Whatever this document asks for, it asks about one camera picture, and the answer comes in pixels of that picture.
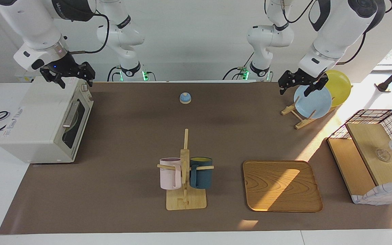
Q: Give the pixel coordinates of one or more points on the brown table mat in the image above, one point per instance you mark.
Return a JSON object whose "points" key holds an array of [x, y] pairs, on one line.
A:
{"points": [[114, 190]]}

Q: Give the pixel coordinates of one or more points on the dark blue mug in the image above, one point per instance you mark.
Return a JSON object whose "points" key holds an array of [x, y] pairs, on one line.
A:
{"points": [[202, 175]]}

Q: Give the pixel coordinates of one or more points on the long wooden board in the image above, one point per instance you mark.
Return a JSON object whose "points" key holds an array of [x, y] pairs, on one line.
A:
{"points": [[352, 166]]}

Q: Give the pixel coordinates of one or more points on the light blue plate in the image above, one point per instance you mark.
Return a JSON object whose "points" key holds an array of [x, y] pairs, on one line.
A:
{"points": [[313, 103]]}

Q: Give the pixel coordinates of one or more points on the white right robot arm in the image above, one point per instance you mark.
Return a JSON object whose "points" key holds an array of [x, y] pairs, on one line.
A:
{"points": [[36, 27]]}

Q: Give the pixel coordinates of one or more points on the wooden plate rack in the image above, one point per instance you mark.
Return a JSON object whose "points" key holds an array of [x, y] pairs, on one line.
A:
{"points": [[305, 123]]}

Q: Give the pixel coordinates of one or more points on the wooden mug rack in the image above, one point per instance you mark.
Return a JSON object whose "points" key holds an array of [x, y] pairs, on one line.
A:
{"points": [[185, 202]]}

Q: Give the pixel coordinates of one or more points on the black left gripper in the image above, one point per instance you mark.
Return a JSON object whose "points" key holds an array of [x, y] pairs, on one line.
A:
{"points": [[305, 78]]}

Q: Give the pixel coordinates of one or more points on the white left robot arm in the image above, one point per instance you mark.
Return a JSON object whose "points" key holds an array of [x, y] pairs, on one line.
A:
{"points": [[339, 23]]}

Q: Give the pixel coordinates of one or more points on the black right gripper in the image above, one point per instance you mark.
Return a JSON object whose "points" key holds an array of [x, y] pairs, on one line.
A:
{"points": [[65, 66]]}

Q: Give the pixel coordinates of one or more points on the pink mug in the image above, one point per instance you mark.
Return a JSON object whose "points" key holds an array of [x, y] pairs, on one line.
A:
{"points": [[169, 175]]}

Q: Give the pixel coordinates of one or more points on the wide wooden board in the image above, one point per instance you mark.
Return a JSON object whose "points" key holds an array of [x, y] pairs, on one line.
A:
{"points": [[369, 143]]}

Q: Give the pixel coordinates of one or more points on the clear glass knob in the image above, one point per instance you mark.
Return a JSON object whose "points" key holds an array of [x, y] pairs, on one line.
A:
{"points": [[383, 155]]}

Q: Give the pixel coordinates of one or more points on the white toaster oven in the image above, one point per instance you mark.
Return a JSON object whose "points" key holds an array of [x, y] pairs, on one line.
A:
{"points": [[32, 129]]}

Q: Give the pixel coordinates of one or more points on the yellow plate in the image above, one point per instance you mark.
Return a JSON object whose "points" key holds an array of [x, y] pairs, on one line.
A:
{"points": [[340, 88]]}

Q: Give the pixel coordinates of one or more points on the wooden tray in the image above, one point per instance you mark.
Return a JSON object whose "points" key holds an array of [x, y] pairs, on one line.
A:
{"points": [[281, 187]]}

